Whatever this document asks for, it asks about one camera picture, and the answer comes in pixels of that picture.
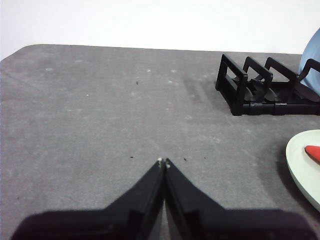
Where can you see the green plate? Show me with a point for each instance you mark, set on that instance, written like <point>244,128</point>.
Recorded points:
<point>297,165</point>

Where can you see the black plate rack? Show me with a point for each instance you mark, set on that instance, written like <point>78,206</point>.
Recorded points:
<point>237,100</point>

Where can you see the orange carrot with green leaves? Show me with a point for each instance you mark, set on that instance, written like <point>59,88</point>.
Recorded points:
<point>314,152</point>

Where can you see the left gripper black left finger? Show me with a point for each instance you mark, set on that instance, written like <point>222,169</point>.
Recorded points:
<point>120,222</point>

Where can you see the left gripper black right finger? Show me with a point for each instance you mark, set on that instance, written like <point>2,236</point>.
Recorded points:
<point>212,225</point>

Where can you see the blue plate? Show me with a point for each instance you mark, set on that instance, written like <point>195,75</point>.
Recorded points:
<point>313,50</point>

